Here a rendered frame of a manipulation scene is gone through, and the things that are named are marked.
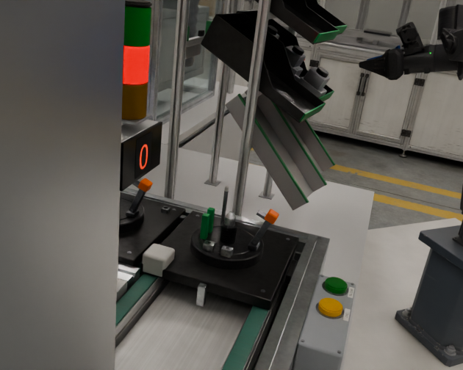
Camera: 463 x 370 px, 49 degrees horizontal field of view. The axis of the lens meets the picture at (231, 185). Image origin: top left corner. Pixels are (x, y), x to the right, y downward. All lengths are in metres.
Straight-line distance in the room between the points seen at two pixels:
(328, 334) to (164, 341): 0.26
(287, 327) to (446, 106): 4.18
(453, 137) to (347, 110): 0.97
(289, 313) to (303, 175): 0.46
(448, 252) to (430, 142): 4.03
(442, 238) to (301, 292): 0.28
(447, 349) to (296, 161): 0.53
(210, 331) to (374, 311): 0.38
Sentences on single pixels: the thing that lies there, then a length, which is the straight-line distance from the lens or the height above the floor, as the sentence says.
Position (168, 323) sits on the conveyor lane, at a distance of 0.89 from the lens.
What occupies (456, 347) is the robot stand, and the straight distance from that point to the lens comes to 1.05.
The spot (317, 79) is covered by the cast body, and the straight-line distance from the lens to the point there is 1.23.
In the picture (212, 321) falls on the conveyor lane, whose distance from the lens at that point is 0.90.
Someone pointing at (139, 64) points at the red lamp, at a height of 1.34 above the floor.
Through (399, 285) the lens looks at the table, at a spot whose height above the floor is 0.86.
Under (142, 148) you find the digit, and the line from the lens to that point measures 0.75.
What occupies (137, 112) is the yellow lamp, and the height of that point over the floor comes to 1.27.
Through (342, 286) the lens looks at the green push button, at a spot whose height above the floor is 0.97.
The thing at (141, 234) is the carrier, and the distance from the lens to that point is 1.02.
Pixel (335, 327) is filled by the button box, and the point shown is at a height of 0.96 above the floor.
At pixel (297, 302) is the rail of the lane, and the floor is 0.95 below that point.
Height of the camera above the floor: 1.48
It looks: 24 degrees down
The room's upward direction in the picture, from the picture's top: 7 degrees clockwise
